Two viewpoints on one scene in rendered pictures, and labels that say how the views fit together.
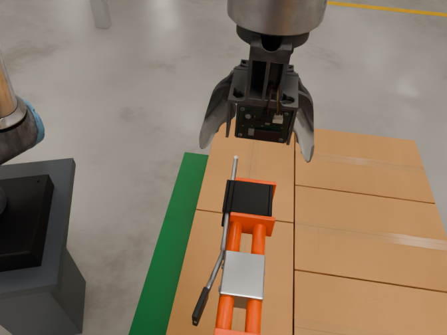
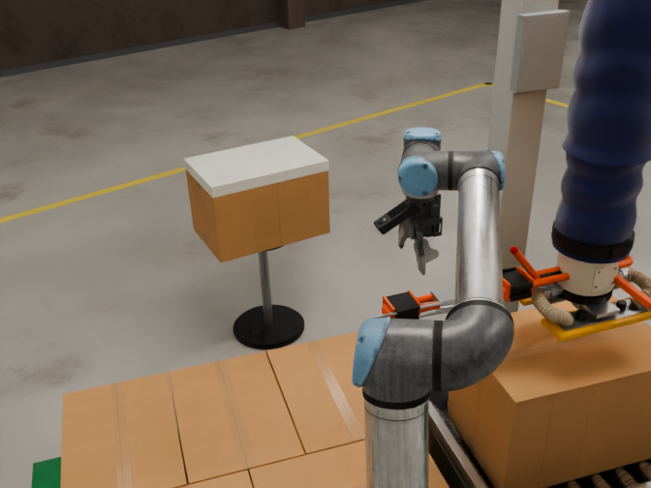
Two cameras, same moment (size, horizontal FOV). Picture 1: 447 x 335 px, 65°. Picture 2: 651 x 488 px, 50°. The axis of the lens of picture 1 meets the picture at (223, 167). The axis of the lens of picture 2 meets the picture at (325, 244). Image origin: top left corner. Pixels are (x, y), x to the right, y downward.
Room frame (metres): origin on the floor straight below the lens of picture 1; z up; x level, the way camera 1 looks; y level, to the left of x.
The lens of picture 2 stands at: (1.17, 1.35, 2.32)
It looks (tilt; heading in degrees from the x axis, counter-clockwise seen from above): 29 degrees down; 248
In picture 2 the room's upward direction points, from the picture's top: 2 degrees counter-clockwise
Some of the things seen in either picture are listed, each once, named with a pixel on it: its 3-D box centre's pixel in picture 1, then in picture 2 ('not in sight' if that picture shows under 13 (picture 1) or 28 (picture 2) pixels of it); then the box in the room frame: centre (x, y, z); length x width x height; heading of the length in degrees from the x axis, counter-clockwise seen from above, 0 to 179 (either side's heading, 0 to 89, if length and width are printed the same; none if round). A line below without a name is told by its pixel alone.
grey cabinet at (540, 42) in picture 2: not in sight; (539, 51); (-0.67, -0.86, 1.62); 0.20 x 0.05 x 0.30; 174
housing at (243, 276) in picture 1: (242, 280); (446, 300); (0.23, -0.04, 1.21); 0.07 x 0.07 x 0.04; 85
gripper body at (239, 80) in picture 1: (265, 78); (421, 214); (0.33, -0.04, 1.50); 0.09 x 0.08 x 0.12; 174
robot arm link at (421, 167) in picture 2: not in sight; (422, 169); (0.39, 0.06, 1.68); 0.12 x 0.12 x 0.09; 56
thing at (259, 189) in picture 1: (253, 206); (401, 307); (0.37, -0.06, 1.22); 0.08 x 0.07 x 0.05; 175
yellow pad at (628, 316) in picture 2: not in sight; (601, 314); (-0.22, 0.10, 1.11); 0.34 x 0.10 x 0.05; 175
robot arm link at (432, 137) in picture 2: not in sight; (421, 154); (0.34, -0.04, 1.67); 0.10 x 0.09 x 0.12; 56
